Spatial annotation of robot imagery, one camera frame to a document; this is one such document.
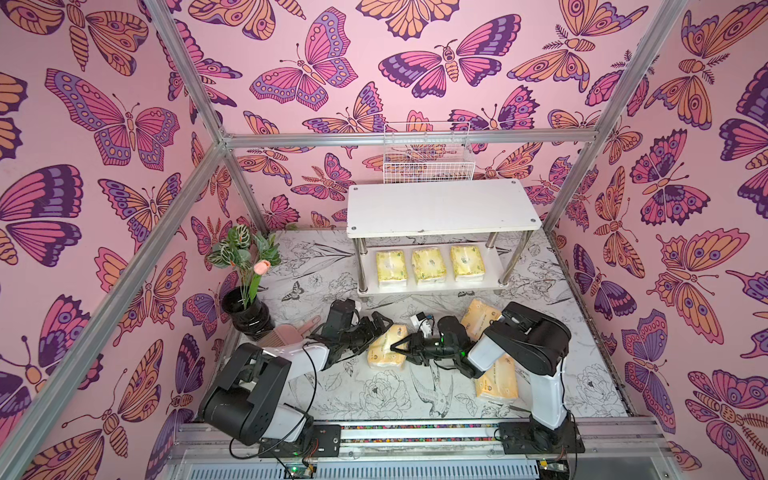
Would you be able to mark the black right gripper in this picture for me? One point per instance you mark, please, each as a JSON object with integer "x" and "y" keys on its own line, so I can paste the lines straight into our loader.
{"x": 419, "y": 345}

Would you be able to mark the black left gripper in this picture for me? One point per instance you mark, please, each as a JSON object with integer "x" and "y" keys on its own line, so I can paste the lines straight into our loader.
{"x": 363, "y": 323}

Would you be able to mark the yellow floral tissue pack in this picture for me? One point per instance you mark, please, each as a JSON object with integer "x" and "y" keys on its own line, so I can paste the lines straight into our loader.
{"x": 428, "y": 266}
{"x": 467, "y": 263}
{"x": 391, "y": 268}

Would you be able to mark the orange tissue pack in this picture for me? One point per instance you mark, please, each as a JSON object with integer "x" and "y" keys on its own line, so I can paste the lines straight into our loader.
{"x": 499, "y": 383}
{"x": 478, "y": 317}
{"x": 379, "y": 353}

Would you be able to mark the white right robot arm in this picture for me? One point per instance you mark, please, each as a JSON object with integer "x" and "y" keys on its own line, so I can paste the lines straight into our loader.
{"x": 537, "y": 342}

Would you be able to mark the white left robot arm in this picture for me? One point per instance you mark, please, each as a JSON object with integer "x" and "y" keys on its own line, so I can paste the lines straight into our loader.
{"x": 245, "y": 401}

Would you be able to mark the white two-tier shelf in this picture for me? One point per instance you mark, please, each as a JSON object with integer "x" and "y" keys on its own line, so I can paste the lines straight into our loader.
{"x": 496, "y": 216}

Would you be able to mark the pink hand brush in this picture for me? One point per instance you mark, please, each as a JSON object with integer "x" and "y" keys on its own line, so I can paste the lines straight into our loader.
{"x": 287, "y": 334}

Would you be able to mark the black ribbed vase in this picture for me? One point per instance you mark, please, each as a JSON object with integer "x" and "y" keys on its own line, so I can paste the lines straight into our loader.
{"x": 254, "y": 321}

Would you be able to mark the pink tulip flower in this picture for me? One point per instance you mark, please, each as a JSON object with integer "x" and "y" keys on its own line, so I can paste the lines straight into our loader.
{"x": 261, "y": 267}

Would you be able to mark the green artificial plant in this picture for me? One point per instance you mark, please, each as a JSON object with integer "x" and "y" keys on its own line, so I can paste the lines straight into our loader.
{"x": 241, "y": 248}

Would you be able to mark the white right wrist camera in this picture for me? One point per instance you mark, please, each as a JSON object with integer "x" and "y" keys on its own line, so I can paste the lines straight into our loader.
{"x": 424, "y": 323}

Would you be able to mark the white wire basket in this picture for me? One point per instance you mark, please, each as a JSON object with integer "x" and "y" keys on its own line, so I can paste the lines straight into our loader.
{"x": 427, "y": 156}

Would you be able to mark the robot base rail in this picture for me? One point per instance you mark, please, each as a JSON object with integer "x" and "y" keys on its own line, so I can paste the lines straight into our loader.
{"x": 607, "y": 448}

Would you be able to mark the aluminium frame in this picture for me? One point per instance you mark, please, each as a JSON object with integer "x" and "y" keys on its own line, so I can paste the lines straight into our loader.
{"x": 59, "y": 241}

